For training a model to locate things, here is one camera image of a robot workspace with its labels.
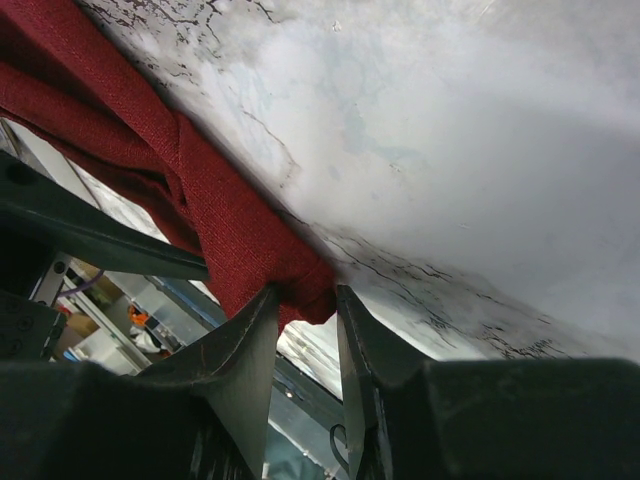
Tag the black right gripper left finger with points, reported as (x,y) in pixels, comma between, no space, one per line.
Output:
(201,413)

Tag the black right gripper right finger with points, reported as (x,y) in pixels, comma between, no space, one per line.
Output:
(408,416)

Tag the dark red cloth napkin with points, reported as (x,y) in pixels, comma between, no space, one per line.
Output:
(66,83)

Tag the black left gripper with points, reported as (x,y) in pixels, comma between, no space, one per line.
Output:
(41,222)

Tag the aluminium frame rail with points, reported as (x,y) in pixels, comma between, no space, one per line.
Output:
(306,398)

